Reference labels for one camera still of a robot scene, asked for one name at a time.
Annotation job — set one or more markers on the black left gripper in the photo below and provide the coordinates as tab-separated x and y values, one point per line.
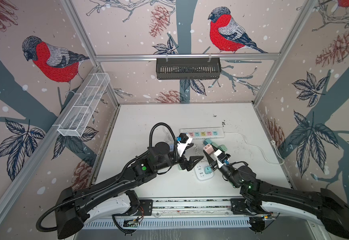
189	164

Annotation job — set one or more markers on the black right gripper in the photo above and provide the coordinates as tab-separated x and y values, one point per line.
212	162

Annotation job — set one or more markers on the pink charger plug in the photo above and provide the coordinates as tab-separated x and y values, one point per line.
209	149

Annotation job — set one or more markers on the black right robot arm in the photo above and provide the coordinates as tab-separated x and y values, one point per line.
258	197

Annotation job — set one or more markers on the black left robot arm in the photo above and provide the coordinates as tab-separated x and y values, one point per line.
73	207

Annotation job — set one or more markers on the dark teal charger plug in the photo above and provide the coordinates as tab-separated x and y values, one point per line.
207	142

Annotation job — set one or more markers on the white square socket cube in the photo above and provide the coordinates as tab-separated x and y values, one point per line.
199	171

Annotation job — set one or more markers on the white multicolour power strip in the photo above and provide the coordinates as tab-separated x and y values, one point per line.
204	133

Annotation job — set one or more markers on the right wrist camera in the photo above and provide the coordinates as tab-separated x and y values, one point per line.
221	158

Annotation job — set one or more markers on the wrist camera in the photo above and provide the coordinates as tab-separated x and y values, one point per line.
183	138
221	158

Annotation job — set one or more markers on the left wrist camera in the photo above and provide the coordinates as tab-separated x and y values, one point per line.
183	138

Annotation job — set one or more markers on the aluminium front rail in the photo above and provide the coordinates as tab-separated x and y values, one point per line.
188	207

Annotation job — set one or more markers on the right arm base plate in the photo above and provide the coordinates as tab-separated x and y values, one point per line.
241	206

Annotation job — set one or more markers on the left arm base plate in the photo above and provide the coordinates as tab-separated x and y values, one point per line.
145	208

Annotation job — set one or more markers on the black wire basket shelf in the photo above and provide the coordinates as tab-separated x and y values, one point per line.
188	68

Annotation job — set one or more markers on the white wire mesh shelf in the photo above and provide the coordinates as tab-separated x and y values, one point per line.
79	115

